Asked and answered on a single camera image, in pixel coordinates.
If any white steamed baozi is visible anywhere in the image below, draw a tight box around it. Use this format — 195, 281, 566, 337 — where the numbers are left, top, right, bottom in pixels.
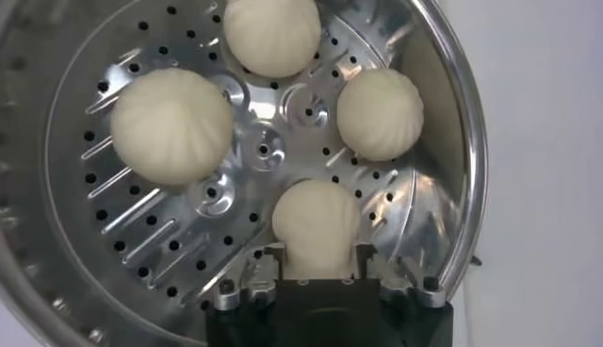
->
109, 67, 236, 186
222, 0, 323, 79
271, 178, 362, 280
335, 68, 425, 163

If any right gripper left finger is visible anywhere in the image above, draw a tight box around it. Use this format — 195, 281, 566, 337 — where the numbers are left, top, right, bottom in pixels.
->
214, 242, 286, 312

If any perforated steel steamer basket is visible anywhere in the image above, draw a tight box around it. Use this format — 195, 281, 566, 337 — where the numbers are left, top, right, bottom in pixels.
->
0, 0, 490, 347

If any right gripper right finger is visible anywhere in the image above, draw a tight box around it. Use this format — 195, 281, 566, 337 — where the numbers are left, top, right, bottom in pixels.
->
352, 242, 447, 310

